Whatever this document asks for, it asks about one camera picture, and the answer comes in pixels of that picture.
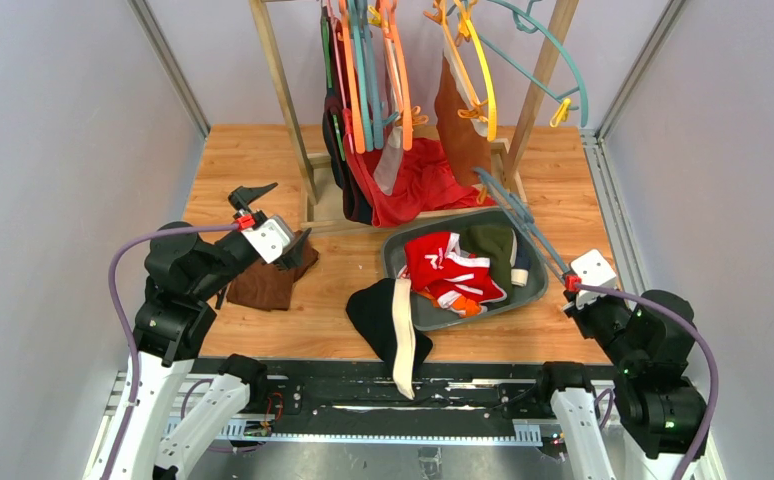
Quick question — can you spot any dark navy garment hanging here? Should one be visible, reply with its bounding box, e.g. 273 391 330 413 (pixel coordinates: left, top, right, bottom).
320 1 373 225

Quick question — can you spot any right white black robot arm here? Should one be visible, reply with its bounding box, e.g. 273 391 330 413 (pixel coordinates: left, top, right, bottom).
537 283 719 479

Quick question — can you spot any brown cloth on table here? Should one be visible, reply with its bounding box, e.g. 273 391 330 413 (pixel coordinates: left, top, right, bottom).
225 239 320 311

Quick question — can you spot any dark green underwear in basin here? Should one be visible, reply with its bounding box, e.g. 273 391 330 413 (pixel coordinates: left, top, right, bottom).
460 224 531 291

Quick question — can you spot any orange underwear in basin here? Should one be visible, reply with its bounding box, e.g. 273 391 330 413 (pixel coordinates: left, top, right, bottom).
398 266 489 318

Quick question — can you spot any blue-grey plastic clip hanger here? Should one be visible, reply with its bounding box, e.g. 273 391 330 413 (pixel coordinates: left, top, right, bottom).
472 167 571 284

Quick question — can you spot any brown underwear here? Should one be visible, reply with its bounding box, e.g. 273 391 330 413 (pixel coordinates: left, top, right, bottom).
434 56 491 186

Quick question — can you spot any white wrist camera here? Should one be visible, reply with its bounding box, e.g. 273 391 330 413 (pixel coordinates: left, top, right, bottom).
241 215 295 263
569 249 617 309

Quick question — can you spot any red underwear white trim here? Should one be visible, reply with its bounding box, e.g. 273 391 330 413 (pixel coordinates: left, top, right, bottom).
397 231 508 318

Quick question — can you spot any orange plastic hanger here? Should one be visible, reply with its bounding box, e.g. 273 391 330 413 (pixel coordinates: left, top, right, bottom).
375 1 428 151
338 0 365 154

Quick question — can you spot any teal plastic hanger pair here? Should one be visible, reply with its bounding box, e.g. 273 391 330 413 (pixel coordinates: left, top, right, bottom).
348 1 396 152

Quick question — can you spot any teal plastic clip hanger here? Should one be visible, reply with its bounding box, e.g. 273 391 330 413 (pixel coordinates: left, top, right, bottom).
475 1 589 128

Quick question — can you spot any orange plastic hanger left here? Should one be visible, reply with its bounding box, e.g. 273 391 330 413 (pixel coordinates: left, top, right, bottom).
338 0 365 154

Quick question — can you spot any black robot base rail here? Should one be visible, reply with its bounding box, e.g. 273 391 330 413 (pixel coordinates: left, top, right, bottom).
219 359 563 448

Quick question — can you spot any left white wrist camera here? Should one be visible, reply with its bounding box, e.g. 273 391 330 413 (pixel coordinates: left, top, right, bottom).
241 215 295 263

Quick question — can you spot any yellow plastic clip hanger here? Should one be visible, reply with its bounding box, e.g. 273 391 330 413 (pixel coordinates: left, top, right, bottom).
452 1 498 141

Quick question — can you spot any wooden clothes rack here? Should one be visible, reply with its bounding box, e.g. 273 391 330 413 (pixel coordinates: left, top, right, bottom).
249 0 577 235

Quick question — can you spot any orange plastic hanger right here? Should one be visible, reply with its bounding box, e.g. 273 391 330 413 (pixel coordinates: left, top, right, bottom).
375 1 428 151

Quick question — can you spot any large red garment hanging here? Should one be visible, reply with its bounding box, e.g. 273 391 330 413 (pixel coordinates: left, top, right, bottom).
332 133 494 228

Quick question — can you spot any black underwear cream waistband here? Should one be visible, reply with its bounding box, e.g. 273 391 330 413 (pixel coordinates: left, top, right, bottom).
345 278 434 400

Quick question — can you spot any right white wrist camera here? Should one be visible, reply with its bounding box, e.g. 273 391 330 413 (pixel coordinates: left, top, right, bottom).
569 249 617 309

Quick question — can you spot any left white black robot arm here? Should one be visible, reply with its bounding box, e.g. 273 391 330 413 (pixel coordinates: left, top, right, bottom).
86 183 310 479

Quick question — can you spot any orange clip hanger with brown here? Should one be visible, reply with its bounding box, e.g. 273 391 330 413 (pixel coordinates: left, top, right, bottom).
425 0 497 139

